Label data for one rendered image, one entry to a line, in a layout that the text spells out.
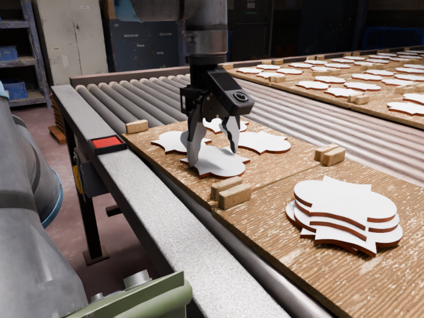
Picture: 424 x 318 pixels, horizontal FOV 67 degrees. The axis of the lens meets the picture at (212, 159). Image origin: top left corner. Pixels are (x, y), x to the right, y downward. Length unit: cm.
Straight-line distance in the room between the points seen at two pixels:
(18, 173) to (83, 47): 495
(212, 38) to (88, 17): 469
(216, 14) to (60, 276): 46
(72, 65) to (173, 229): 478
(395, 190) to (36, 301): 57
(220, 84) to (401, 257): 37
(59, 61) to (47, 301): 499
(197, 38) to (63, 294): 46
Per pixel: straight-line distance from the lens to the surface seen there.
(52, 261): 28
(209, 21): 59
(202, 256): 47
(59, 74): 520
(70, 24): 518
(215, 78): 58
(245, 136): 80
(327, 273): 44
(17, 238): 27
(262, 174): 64
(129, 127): 85
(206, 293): 42
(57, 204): 47
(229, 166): 63
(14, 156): 31
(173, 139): 78
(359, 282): 44
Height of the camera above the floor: 122
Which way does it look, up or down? 25 degrees down
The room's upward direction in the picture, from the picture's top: straight up
